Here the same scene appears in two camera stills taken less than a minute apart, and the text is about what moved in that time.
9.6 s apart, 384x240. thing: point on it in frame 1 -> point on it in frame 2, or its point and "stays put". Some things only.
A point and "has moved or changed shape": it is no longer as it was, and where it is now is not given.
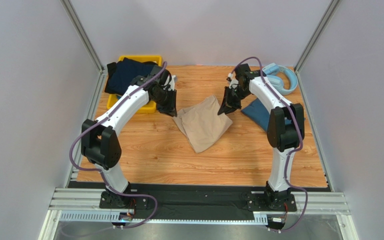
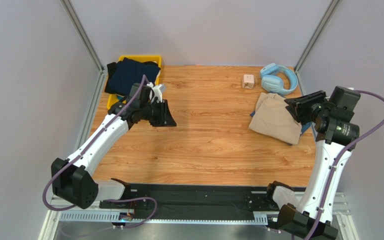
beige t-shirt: [202, 123] has moved or changed shape
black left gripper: [170, 111] -> [166, 118]
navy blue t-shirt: [121, 73] stays put
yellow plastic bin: [150, 106] stays put
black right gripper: [232, 97] -> [305, 107]
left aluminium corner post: [68, 8] stays put
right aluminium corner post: [315, 39] stays put
